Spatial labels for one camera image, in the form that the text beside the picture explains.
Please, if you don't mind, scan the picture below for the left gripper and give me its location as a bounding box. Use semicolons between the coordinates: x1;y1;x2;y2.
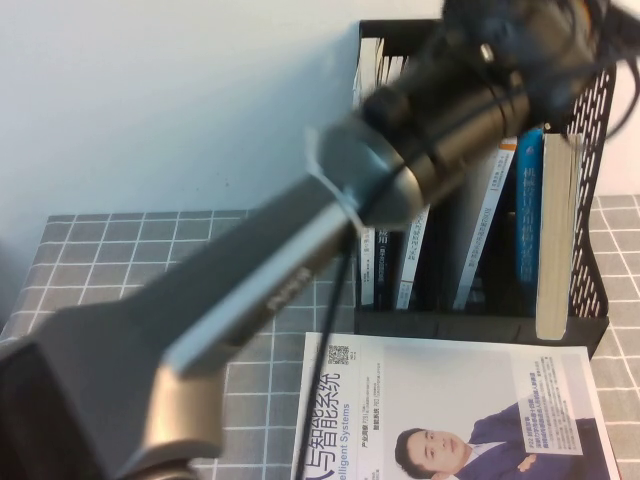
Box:
524;44;599;134

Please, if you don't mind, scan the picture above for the blue and grey paperback book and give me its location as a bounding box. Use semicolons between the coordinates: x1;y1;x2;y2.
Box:
534;130;584;342

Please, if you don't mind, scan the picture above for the blue spine thick book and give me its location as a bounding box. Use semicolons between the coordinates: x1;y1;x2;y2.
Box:
514;127;547;287

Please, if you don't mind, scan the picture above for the grey cover orange band book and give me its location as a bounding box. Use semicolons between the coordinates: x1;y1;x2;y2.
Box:
452;135;520;310

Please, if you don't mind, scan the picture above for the white spine leaning book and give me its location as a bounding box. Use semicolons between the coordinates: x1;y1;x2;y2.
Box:
394;202;432;310

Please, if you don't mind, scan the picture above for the black spine book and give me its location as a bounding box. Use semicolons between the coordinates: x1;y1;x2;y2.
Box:
374;52;407;310

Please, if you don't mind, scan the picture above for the black plastic book stand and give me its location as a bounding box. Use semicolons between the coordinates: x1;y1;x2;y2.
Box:
353;18;614;359

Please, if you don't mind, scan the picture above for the white spine thin book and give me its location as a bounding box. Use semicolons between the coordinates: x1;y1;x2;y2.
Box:
353;38;382;307

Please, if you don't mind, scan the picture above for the white magazine with man portrait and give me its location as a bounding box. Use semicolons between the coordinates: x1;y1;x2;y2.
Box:
289;332;619;480

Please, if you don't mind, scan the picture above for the grey checked tablecloth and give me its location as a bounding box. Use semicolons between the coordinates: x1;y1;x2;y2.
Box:
0;193;640;480

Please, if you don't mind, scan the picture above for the black left camera cable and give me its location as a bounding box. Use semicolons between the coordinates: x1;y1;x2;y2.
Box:
294;0;640;480

